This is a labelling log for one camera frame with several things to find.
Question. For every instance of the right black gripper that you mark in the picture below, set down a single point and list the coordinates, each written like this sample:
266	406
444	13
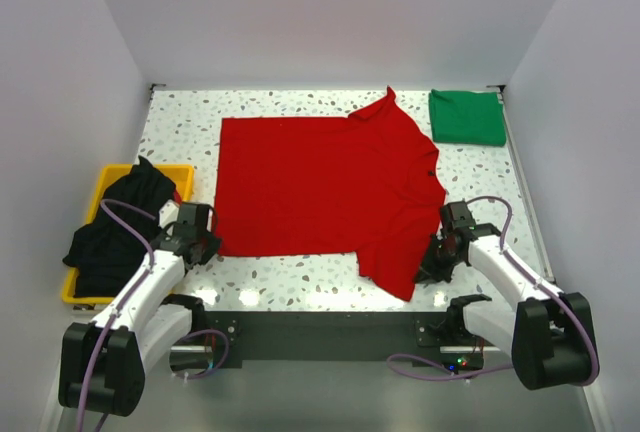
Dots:
428	271

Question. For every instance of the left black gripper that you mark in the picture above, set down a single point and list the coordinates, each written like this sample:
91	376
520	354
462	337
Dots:
212	247

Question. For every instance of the red polo shirt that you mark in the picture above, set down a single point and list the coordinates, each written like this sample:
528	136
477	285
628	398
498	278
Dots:
364	184

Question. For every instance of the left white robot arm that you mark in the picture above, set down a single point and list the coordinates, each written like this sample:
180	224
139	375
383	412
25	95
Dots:
104	362

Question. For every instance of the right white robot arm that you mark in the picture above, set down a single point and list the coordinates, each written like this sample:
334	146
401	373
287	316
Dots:
547	333

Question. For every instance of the yellow plastic bin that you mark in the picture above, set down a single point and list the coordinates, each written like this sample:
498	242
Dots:
183	177

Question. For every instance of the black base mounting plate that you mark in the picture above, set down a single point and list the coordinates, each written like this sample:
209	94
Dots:
343	337

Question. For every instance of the black t shirt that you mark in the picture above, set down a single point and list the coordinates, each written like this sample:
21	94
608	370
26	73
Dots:
105	254

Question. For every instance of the folded green t shirt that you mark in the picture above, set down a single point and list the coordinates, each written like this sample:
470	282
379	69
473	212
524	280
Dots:
466	117

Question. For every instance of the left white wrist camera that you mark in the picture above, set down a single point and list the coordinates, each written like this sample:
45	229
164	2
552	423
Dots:
168	213

